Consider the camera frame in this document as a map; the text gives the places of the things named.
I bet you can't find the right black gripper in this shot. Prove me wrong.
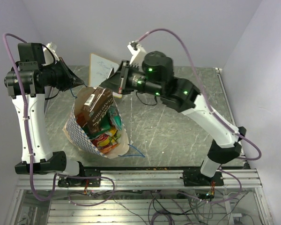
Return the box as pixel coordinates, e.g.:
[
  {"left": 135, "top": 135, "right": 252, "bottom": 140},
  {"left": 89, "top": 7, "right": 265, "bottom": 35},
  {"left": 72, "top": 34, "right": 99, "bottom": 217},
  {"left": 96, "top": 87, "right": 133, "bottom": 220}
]
[{"left": 101, "top": 59, "right": 165, "bottom": 97}]

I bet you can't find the brown sea salt chips bag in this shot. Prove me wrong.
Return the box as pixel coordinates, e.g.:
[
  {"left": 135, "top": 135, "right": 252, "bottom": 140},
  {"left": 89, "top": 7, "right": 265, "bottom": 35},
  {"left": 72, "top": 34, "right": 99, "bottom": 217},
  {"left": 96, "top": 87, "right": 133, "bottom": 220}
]
[{"left": 81, "top": 87, "right": 113, "bottom": 134}]

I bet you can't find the checkered paper bag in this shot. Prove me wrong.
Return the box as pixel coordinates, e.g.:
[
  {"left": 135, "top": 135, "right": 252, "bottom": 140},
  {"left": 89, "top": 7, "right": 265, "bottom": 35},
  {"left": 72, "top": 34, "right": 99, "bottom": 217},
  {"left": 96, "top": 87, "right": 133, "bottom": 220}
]
[{"left": 63, "top": 87, "right": 144, "bottom": 159}]

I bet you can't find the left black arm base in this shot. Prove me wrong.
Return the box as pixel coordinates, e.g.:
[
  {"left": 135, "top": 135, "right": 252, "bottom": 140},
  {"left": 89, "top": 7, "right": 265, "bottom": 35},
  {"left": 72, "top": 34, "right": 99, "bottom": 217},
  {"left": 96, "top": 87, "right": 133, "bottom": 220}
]
[{"left": 58, "top": 163, "right": 101, "bottom": 188}]

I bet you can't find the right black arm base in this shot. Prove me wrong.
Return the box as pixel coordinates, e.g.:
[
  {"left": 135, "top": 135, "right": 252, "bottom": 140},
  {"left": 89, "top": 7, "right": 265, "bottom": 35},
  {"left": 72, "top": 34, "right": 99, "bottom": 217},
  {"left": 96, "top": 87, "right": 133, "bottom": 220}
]
[{"left": 180, "top": 168, "right": 224, "bottom": 187}]

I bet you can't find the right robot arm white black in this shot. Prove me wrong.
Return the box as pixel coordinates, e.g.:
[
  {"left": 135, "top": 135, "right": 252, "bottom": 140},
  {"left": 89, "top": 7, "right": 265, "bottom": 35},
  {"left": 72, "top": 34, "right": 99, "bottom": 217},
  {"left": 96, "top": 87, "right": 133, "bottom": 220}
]
[{"left": 100, "top": 51, "right": 246, "bottom": 186}]

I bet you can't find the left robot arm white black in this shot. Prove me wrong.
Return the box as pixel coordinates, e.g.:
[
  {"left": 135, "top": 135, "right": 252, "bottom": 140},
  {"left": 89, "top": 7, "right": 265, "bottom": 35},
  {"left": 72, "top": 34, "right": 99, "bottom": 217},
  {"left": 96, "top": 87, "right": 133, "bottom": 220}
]
[{"left": 4, "top": 43, "right": 86, "bottom": 186}]

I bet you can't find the red yellow chips bag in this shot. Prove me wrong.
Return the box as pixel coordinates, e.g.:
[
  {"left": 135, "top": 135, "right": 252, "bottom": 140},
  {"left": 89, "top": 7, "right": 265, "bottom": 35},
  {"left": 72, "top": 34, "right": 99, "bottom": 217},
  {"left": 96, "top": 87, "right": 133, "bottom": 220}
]
[{"left": 91, "top": 134, "right": 119, "bottom": 154}]

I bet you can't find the teal snack packet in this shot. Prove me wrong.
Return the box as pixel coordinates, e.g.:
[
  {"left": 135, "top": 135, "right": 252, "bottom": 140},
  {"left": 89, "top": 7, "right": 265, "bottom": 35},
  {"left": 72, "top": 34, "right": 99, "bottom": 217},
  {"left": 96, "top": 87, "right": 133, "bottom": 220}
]
[{"left": 108, "top": 105, "right": 122, "bottom": 130}]

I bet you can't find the yellow snack packet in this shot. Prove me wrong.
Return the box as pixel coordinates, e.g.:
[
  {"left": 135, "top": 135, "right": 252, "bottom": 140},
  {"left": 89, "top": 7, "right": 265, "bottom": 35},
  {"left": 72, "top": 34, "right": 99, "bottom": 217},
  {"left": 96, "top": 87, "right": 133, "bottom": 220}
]
[{"left": 105, "top": 127, "right": 121, "bottom": 143}]

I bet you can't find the small whiteboard yellow frame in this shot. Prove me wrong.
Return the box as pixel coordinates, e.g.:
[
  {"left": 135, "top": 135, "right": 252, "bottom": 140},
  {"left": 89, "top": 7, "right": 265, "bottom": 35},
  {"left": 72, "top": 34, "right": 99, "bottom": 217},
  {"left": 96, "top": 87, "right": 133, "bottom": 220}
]
[{"left": 89, "top": 53, "right": 119, "bottom": 87}]

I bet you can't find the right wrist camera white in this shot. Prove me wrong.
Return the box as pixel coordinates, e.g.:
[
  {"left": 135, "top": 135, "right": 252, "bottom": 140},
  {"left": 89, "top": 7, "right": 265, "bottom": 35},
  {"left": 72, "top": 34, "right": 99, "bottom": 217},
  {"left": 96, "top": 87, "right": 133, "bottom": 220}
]
[{"left": 127, "top": 41, "right": 147, "bottom": 67}]

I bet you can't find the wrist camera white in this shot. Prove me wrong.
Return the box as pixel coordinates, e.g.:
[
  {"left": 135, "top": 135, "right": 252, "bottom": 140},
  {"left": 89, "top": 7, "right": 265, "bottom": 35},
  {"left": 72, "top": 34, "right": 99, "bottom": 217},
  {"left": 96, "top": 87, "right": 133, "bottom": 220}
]
[
  {"left": 43, "top": 42, "right": 59, "bottom": 66},
  {"left": 127, "top": 41, "right": 147, "bottom": 67}
]

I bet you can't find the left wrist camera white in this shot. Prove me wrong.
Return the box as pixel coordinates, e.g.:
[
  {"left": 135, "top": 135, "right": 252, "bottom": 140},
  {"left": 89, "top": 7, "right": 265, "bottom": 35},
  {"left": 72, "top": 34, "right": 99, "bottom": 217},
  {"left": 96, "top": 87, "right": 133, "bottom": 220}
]
[{"left": 43, "top": 42, "right": 59, "bottom": 66}]

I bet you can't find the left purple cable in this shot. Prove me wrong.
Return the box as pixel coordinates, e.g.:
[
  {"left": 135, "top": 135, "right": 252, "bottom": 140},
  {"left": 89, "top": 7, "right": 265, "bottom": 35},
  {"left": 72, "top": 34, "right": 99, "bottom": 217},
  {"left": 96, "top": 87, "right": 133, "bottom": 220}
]
[{"left": 2, "top": 32, "right": 115, "bottom": 208}]

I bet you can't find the purple cable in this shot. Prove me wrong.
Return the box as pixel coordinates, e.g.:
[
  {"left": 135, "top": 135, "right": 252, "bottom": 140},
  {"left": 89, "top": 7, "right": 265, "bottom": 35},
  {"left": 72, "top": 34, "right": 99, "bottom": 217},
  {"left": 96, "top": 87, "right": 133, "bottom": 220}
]
[
  {"left": 138, "top": 28, "right": 263, "bottom": 204},
  {"left": 2, "top": 32, "right": 115, "bottom": 208}
]

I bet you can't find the aluminium rail frame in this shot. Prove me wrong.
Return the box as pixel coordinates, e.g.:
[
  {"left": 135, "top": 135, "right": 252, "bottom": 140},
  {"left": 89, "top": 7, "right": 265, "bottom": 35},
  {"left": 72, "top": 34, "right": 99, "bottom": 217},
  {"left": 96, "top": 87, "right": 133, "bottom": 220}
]
[{"left": 5, "top": 167, "right": 274, "bottom": 225}]

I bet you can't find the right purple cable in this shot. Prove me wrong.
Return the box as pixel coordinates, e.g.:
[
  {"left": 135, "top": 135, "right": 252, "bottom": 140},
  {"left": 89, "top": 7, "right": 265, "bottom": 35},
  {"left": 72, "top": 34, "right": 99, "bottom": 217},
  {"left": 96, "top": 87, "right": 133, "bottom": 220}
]
[{"left": 138, "top": 28, "right": 263, "bottom": 204}]

